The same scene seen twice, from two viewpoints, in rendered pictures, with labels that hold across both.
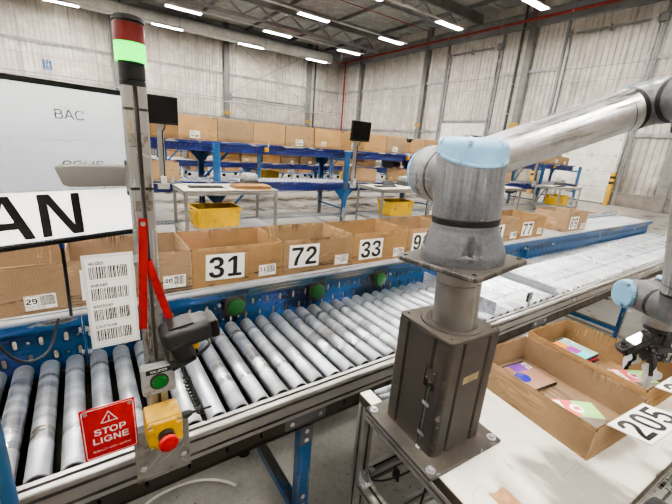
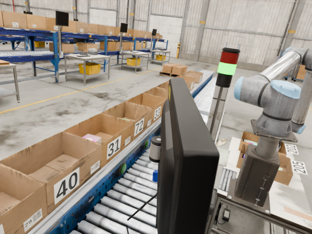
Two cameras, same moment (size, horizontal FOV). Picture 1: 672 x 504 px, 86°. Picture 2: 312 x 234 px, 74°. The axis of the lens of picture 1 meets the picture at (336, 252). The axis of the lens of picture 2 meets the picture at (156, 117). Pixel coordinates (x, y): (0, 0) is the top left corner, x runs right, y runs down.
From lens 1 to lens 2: 99 cm
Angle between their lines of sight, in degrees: 34
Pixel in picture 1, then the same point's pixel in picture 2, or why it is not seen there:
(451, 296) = (273, 145)
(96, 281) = not seen: hidden behind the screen
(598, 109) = (291, 61)
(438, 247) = (276, 129)
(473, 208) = (291, 113)
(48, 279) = (37, 201)
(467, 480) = (276, 209)
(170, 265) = (94, 158)
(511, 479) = (282, 202)
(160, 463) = not seen: outside the picture
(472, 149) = (296, 92)
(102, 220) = not seen: hidden behind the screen
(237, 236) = (92, 122)
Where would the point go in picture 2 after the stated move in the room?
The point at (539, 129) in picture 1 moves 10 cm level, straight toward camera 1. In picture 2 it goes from (280, 70) to (290, 73)
